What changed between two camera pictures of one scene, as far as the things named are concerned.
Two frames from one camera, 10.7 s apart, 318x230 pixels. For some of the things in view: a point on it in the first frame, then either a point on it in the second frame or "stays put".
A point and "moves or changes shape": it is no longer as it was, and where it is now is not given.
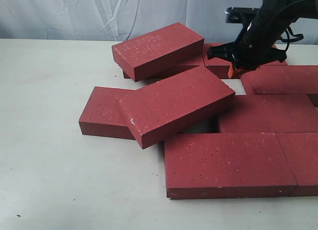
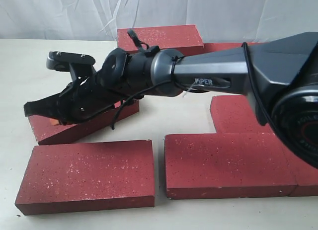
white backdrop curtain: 110,17 stays put
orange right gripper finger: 230,71 to 54,121
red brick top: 170,49 moves or changes shape
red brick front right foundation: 300,150 stays put
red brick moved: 107,113 to 84,177
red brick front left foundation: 223,165 stays put
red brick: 163,109 to 46,130
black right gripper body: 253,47 to 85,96
